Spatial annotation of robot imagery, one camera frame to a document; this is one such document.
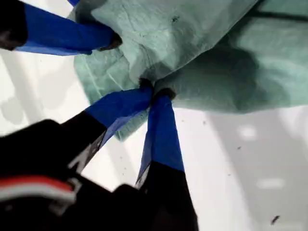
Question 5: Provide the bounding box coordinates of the pale green T-shirt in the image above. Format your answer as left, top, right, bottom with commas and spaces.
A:
68, 0, 308, 143

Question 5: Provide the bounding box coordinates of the red white servo wire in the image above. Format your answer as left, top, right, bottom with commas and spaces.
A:
0, 175, 77, 202

